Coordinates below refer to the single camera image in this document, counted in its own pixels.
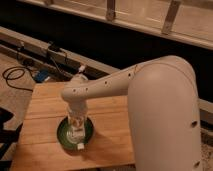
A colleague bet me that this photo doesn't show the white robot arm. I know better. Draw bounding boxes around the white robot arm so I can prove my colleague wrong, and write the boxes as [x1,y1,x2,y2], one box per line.
[61,55,203,171]

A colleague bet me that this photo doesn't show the white plastic bottle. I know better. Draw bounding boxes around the white plastic bottle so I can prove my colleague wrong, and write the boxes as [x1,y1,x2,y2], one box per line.
[67,117,86,150]

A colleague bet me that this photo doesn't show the black power adapter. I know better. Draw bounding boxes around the black power adapter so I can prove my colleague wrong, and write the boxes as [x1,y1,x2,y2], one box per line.
[47,42,62,55]

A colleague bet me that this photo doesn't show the blue box on floor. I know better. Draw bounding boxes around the blue box on floor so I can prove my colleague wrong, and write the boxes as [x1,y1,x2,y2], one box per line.
[34,70,49,83]

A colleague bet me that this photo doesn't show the wooden baseboard rail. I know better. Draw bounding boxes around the wooden baseboard rail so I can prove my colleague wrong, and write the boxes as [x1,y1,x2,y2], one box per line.
[0,25,213,128]

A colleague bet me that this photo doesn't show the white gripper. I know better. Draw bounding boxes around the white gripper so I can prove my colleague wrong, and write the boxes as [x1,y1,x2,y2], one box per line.
[67,100,89,129]

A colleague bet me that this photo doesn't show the black coiled cable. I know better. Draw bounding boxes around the black coiled cable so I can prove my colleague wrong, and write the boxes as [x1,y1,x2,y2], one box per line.
[2,65,35,93]

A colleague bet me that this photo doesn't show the green ceramic bowl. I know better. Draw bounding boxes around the green ceramic bowl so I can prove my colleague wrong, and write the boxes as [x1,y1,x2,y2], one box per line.
[57,117,94,151]

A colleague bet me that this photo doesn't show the white cable plug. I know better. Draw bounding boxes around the white cable plug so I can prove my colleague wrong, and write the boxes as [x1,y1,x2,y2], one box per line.
[78,65,86,74]

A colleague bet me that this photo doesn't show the black chair base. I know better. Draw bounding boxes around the black chair base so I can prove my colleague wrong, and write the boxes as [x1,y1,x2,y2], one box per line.
[0,107,22,171]

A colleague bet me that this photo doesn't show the white window frame ledge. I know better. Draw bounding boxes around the white window frame ledge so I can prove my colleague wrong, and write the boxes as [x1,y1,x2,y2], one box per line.
[19,0,213,50]

